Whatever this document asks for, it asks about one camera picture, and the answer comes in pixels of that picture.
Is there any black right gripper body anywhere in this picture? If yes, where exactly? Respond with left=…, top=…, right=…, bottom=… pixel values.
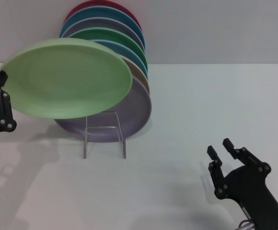
left=221, top=165, right=278, bottom=230

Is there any light green plate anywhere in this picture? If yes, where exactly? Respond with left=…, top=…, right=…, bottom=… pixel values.
left=0, top=38, right=133, bottom=120

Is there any clear acrylic plate rack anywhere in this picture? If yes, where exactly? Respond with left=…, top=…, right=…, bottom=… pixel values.
left=82, top=111, right=127, bottom=160

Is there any lilac plate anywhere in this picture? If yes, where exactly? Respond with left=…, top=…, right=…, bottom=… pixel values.
left=54, top=75, right=152, bottom=144

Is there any grey purple plate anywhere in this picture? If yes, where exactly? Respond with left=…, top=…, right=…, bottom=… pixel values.
left=62, top=17, right=145, bottom=52

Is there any crimson red plate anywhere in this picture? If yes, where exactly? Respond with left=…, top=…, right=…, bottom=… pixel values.
left=63, top=0, right=143, bottom=32

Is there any dark green plate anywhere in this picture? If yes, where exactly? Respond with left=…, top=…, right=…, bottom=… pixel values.
left=69, top=27, right=146, bottom=64

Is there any teal plate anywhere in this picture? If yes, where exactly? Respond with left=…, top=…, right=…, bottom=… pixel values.
left=59, top=6, right=145, bottom=46

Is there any beige plate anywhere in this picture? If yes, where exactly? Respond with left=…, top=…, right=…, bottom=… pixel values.
left=122, top=56, right=151, bottom=95

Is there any light blue plate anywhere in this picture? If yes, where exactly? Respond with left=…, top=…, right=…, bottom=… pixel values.
left=90, top=39, right=149, bottom=81

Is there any silver right cable connector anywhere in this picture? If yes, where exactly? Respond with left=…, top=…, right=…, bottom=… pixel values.
left=234, top=219, right=258, bottom=230

